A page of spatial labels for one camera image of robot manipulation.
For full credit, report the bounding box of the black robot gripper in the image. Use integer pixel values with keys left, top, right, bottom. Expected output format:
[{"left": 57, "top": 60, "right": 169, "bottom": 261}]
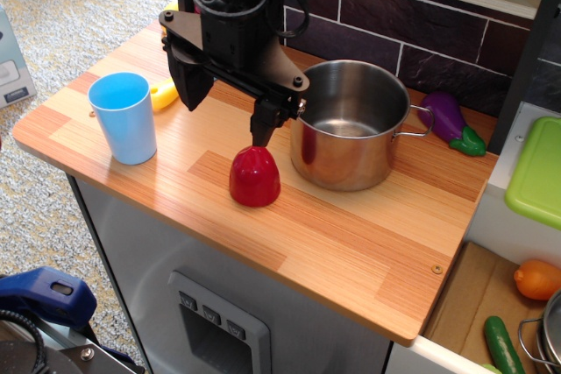
[{"left": 159, "top": 0, "right": 309, "bottom": 147}]

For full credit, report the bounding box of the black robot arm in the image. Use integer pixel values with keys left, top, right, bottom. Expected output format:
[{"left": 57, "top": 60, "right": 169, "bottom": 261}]
[{"left": 159, "top": 0, "right": 309, "bottom": 147}]

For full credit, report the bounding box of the red toy sweet potato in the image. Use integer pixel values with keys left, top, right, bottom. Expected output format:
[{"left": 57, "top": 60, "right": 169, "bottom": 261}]
[{"left": 229, "top": 146, "right": 281, "bottom": 208}]

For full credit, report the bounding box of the stainless steel pot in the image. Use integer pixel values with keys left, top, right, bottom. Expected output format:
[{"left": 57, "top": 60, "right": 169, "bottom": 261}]
[{"left": 290, "top": 60, "right": 415, "bottom": 192}]

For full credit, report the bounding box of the small metal pot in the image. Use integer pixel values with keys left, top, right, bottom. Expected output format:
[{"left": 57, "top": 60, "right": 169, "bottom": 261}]
[{"left": 517, "top": 290, "right": 560, "bottom": 373}]

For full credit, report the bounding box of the yellow toy banana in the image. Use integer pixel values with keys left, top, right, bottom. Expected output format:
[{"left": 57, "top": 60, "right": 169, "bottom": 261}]
[{"left": 150, "top": 78, "right": 179, "bottom": 111}]

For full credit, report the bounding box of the light blue plastic cup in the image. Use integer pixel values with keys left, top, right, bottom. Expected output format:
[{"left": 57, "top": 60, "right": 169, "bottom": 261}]
[{"left": 88, "top": 72, "right": 157, "bottom": 165}]

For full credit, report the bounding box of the purple toy eggplant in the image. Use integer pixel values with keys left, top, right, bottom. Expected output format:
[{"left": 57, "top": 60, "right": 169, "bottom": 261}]
[{"left": 416, "top": 91, "right": 487, "bottom": 157}]

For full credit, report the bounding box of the blue clamp device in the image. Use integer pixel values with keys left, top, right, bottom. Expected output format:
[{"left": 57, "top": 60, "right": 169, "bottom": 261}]
[{"left": 1, "top": 266, "right": 97, "bottom": 329}]

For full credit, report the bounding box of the green plastic cutting board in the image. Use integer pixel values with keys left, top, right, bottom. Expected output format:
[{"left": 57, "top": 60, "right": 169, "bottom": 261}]
[{"left": 505, "top": 116, "right": 560, "bottom": 229}]

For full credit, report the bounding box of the orange toy fruit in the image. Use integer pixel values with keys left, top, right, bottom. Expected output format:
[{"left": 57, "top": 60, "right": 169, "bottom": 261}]
[{"left": 514, "top": 260, "right": 560, "bottom": 300}]

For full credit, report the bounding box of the green toy cucumber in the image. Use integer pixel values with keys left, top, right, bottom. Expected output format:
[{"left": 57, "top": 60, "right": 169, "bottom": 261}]
[{"left": 484, "top": 315, "right": 525, "bottom": 374}]

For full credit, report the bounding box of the black cable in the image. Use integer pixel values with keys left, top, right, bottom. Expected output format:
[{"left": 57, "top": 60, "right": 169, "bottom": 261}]
[{"left": 273, "top": 0, "right": 311, "bottom": 40}]

